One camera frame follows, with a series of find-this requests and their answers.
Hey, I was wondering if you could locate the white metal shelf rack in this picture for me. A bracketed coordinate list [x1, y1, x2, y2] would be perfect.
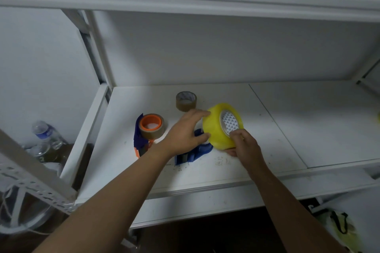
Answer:
[0, 0, 380, 230]

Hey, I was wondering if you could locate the small brown tape roll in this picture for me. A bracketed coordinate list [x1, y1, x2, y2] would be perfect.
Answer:
[175, 91, 198, 113]

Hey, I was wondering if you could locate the orange and blue tape dispenser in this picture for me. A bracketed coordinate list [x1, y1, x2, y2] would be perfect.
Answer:
[133, 113, 162, 159]

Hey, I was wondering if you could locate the person's left hand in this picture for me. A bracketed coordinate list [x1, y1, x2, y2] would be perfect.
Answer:
[159, 109, 212, 159]

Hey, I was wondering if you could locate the person's right forearm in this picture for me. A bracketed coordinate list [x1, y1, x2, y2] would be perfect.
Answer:
[246, 160, 350, 253]

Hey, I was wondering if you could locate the green yellow bag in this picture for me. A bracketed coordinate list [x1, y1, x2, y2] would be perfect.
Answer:
[314, 208, 366, 253]

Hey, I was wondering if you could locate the large brown tape roll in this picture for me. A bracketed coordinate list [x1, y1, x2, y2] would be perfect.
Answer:
[139, 113, 165, 141]

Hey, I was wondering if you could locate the person's left forearm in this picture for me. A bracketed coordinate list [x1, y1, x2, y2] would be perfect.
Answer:
[32, 143, 176, 253]

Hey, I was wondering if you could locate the clear glass jar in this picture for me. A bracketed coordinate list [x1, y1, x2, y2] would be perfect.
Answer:
[29, 143, 56, 164]

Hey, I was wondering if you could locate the person's right hand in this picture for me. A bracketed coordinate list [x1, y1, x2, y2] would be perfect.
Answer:
[225, 128, 270, 174]

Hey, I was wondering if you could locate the clear plastic water bottle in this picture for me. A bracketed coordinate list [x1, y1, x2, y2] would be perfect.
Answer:
[32, 120, 65, 150]

